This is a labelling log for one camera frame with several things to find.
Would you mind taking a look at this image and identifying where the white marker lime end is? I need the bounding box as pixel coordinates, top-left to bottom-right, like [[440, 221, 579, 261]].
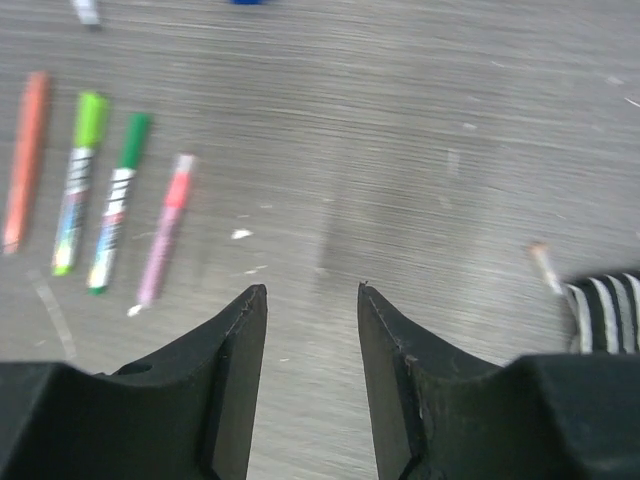
[[51, 91, 108, 276]]

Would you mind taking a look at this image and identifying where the blue pen cap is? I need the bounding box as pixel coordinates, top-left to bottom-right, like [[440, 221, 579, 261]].
[[230, 0, 267, 5]]

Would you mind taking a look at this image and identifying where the white marker blue end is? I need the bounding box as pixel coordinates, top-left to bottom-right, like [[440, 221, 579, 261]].
[[70, 0, 101, 29]]

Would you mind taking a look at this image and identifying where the orange slim pen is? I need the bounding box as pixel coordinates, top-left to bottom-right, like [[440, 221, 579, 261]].
[[2, 71, 51, 254]]

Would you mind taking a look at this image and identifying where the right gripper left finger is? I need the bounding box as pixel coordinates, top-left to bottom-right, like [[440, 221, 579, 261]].
[[1, 285, 268, 479]]

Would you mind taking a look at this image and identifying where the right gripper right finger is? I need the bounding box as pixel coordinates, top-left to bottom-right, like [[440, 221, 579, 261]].
[[357, 284, 639, 479]]

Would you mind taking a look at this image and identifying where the white marker green end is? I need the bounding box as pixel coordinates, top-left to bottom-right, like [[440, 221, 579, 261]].
[[86, 113, 152, 295]]

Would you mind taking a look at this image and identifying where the pink highlighter pen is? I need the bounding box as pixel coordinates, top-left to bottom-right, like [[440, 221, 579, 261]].
[[127, 153, 196, 318]]

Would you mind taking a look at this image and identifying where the striped black white cloth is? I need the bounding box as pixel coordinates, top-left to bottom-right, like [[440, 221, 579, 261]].
[[564, 270, 639, 354]]

